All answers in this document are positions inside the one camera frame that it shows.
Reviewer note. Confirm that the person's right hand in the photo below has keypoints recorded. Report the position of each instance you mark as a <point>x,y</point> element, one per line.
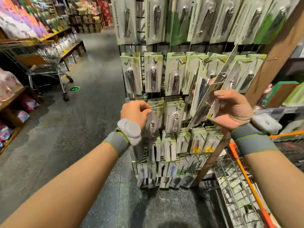
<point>232,110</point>

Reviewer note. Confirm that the person's left hand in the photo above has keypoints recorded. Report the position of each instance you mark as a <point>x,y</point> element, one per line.
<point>135,112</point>

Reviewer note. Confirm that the rows of hung nail clipper packs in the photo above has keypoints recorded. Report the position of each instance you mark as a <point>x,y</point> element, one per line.
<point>166,68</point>

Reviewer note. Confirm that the pile of packets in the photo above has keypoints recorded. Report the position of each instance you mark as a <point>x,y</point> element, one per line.
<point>242,197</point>

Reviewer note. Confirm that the person's right forearm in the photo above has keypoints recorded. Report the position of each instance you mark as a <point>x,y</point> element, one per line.
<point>280,187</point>

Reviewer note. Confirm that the person's left forearm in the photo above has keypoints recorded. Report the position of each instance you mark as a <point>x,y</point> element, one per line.
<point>57,192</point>

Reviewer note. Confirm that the wooden laundry shelf unit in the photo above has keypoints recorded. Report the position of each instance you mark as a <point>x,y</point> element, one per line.
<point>69,49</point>

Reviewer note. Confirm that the empty silver shopping cart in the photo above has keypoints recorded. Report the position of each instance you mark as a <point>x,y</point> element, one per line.
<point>33,59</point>

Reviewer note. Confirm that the wooden detergent shelf unit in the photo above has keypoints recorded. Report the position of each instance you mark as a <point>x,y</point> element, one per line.
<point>14,111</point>

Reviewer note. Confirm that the grey wrist tracker band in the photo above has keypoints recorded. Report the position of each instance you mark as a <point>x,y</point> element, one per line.
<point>251,140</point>
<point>128,130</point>

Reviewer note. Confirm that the teal orange box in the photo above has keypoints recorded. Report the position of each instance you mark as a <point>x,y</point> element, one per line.
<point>278,95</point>

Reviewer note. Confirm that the green floor sticker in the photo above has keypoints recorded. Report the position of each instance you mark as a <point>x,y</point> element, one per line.
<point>74,88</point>

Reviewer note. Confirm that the green white box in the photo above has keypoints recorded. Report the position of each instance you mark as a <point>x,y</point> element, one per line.
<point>297,95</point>

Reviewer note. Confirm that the distant goods display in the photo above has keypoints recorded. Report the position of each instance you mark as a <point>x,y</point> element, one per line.
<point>88,14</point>

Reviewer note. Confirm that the row of pastel laundry bottles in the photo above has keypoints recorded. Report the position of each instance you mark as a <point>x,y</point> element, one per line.
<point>21,19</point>

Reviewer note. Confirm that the wooden post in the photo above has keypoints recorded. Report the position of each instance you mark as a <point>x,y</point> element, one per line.
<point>280,49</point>

